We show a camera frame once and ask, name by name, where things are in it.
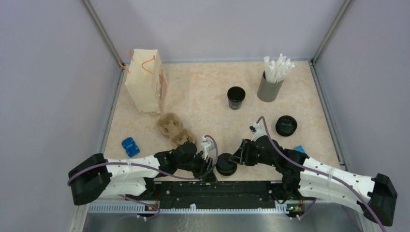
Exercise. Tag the grey cylindrical straw holder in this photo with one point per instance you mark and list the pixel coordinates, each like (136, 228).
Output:
(268, 92)

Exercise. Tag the brown pulp cup carrier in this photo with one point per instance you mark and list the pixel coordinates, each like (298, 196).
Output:
(170, 126)

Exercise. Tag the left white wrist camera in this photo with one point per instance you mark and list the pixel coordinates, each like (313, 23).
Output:
(206, 146)

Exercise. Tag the black cup lid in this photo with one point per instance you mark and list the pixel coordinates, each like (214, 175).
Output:
(224, 164)

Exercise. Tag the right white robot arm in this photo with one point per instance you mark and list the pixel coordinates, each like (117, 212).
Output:
(374, 197)

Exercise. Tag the beige paper takeout bag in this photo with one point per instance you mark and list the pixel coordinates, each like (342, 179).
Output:
(146, 81)

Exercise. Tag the blue toy block left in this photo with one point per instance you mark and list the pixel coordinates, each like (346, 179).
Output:
(130, 147)

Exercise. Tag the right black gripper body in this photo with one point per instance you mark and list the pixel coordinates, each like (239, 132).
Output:
(251, 156)

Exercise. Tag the stack of black cups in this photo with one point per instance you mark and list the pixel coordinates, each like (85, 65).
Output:
(235, 96)

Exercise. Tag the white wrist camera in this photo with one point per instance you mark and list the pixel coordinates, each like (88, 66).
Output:
(257, 131)
(206, 146)

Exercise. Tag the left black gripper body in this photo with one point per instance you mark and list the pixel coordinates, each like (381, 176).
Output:
(198, 164)

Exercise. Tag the bundle of white straws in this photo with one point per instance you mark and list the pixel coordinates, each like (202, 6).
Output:
(277, 71)

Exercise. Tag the blue toy block right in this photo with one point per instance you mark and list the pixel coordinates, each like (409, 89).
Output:
(299, 148)

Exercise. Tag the stack of black lids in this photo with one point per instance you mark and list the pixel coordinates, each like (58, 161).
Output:
(286, 125)

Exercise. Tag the single black coffee cup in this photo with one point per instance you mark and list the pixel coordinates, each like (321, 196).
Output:
(226, 174)

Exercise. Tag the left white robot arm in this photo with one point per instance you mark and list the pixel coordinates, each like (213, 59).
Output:
(99, 177)

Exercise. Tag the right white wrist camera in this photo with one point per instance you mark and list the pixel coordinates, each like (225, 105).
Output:
(257, 131)

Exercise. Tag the blue toy block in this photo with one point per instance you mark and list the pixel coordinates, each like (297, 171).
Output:
(130, 147)
(299, 148)

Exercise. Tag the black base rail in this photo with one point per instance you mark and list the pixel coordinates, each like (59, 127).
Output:
(220, 195)

